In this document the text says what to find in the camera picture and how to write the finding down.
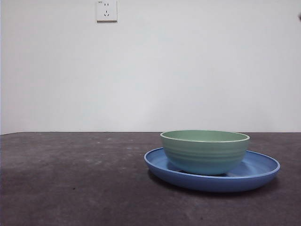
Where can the blue plate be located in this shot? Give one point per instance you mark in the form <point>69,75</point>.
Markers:
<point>211,184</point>

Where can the white wall socket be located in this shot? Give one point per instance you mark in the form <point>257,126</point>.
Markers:
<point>107,11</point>

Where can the green ribbed bowl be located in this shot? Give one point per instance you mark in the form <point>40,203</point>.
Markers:
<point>204,155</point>

